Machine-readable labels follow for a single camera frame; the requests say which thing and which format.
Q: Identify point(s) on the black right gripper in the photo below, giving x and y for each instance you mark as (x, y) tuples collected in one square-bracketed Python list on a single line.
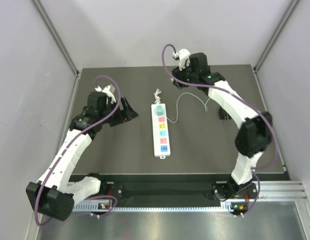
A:
[(178, 73)]

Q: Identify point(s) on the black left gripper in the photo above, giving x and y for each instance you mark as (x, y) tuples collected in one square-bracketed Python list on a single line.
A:
[(126, 114)]

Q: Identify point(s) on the teal USB charger plug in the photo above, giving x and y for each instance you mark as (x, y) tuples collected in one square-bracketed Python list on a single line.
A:
[(159, 110)]

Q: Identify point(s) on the white power strip coloured sockets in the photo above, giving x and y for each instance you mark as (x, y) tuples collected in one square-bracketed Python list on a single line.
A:
[(161, 142)]

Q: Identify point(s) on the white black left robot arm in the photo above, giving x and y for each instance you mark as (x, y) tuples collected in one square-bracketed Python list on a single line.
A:
[(52, 195)]

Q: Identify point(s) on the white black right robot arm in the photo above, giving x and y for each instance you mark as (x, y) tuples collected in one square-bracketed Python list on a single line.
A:
[(253, 135)]

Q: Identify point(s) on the black cube power adapter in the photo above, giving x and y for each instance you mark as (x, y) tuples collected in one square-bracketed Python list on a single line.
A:
[(223, 115)]

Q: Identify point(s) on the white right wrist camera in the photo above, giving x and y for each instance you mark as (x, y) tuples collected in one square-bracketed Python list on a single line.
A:
[(183, 57)]

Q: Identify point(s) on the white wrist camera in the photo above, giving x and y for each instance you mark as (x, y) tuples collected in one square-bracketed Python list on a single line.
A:
[(109, 91), (183, 57)]

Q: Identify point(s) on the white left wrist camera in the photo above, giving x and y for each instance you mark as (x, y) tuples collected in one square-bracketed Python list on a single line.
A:
[(109, 91)]

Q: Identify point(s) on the aluminium frame post left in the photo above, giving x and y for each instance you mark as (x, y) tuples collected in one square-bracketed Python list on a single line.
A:
[(54, 34)]

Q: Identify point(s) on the aluminium frame post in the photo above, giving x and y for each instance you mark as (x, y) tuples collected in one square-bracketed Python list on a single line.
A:
[(54, 34), (293, 4)]

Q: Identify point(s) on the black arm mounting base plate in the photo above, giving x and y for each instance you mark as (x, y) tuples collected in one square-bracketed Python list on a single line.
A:
[(216, 187)]

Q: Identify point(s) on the aluminium frame post right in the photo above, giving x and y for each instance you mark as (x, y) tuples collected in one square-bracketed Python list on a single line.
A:
[(293, 4)]

